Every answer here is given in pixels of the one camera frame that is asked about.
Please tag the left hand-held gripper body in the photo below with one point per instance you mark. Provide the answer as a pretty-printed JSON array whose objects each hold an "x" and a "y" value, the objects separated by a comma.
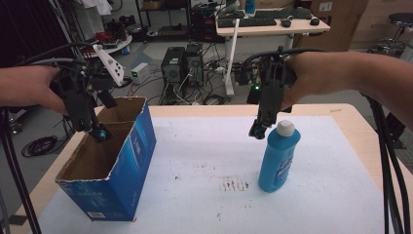
[{"x": 79, "y": 104}]

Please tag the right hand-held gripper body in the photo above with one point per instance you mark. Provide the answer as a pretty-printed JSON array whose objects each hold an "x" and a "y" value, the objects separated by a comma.
[{"x": 271, "y": 91}]

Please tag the black keyboard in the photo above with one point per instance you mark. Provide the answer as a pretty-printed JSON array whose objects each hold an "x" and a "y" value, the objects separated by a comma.
[
  {"x": 246, "y": 22},
  {"x": 282, "y": 13}
]

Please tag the black stand pole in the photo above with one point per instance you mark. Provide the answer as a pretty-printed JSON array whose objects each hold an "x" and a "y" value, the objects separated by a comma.
[{"x": 19, "y": 182}]

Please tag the person's left hand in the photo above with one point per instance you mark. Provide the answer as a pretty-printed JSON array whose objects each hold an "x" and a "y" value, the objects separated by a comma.
[{"x": 29, "y": 86}]

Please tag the round white table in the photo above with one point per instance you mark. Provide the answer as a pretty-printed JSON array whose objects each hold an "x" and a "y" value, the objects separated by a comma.
[{"x": 121, "y": 45}]

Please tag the white desk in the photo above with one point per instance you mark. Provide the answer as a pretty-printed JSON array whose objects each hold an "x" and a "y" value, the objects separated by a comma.
[{"x": 272, "y": 30}]

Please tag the black computer tower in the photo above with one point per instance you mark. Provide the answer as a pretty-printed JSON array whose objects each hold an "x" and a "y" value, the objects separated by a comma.
[
  {"x": 172, "y": 66},
  {"x": 194, "y": 66}
]

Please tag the blue cardboard box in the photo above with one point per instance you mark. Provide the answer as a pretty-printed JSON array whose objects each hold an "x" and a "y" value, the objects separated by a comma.
[{"x": 130, "y": 162}]

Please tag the small white device box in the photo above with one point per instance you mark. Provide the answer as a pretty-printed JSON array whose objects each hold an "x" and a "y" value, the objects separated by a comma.
[{"x": 140, "y": 73}]

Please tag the large cardboard box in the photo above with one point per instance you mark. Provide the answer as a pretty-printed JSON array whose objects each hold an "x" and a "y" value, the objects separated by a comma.
[{"x": 337, "y": 22}]

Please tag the person's right hand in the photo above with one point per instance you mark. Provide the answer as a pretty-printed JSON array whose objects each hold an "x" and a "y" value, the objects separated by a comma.
[{"x": 308, "y": 76}]

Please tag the blue bottle with white cap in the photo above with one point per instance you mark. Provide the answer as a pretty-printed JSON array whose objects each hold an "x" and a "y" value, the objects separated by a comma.
[{"x": 276, "y": 162}]

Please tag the small blue bottle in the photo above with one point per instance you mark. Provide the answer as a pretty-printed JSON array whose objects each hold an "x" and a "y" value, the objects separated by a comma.
[{"x": 250, "y": 6}]

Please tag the black computer mouse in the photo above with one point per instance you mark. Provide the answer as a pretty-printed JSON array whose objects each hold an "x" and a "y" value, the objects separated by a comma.
[
  {"x": 286, "y": 22},
  {"x": 314, "y": 21}
]

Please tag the black round stool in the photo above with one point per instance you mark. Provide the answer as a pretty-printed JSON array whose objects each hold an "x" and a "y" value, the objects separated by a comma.
[{"x": 401, "y": 20}]

